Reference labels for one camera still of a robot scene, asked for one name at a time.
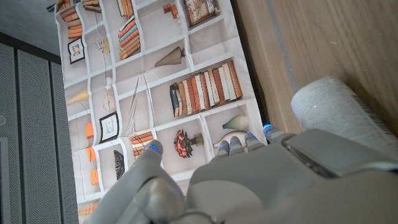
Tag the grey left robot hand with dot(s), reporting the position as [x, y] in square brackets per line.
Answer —
[264, 186]

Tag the white ribbed cylinder roll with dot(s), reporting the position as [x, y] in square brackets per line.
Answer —
[326, 109]

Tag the printed bookshelf backdrop cloth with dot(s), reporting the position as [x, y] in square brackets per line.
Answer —
[161, 93]

